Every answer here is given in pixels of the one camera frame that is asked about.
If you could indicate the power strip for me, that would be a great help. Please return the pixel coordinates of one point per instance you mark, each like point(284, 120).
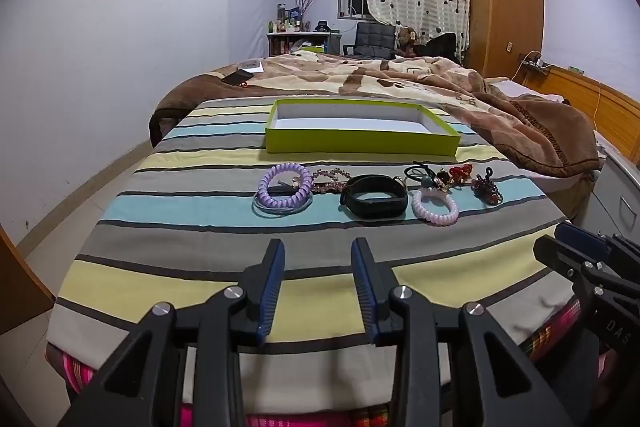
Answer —
point(534, 63)

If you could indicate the red knotted ornament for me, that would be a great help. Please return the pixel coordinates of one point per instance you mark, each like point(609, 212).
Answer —
point(461, 173)

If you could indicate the black chair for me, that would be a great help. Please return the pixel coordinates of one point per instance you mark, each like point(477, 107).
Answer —
point(372, 39)

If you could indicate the dark red beaded hair clip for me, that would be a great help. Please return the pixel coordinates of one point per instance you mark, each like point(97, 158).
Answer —
point(487, 192)

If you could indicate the pink plaid mattress cloth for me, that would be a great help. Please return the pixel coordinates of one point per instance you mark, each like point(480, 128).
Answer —
point(75, 369)

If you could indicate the wooden headboard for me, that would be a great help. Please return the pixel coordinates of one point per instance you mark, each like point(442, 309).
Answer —
point(615, 102)

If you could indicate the black wristband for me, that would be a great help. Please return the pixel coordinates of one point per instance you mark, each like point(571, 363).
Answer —
point(372, 207)

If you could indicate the large black bag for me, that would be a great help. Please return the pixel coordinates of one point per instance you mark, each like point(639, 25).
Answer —
point(440, 46)

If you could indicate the grey metal cabinet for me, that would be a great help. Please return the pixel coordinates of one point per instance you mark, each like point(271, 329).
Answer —
point(617, 192)

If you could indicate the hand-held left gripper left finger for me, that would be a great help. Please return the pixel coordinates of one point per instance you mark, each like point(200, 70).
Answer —
point(270, 294)

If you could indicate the pale pink pillow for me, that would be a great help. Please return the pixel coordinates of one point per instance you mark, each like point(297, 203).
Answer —
point(525, 91)

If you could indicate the small black bag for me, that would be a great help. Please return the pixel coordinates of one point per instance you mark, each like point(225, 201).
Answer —
point(322, 27)

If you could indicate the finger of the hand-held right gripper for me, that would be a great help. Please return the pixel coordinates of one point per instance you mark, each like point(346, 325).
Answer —
point(565, 262)
point(585, 241)

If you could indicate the brown teddy bear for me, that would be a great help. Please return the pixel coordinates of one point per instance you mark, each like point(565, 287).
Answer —
point(406, 41)

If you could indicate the wooden wardrobe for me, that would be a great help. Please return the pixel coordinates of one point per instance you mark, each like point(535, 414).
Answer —
point(505, 7)

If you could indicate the small white box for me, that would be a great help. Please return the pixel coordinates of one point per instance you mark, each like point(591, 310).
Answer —
point(249, 66)

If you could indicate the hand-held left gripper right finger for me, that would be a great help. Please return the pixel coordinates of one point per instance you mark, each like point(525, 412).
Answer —
point(364, 294)

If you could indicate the group of bottles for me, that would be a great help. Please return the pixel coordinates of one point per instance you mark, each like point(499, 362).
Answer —
point(287, 24)

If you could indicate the white desk shelf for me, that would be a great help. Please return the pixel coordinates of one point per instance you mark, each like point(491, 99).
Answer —
point(300, 39)

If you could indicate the green shallow cardboard box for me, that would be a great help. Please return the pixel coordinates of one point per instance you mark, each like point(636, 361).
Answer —
point(350, 142)

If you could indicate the brown patterned blanket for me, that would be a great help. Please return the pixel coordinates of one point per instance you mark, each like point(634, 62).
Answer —
point(350, 77)

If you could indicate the wooden door panel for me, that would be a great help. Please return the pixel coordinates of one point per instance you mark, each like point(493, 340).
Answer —
point(22, 287)

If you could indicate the black smartphone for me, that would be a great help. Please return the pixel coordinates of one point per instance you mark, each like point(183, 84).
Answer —
point(237, 78)

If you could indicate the pink rhinestone hair clip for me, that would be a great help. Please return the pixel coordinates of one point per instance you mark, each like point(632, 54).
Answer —
point(327, 182)

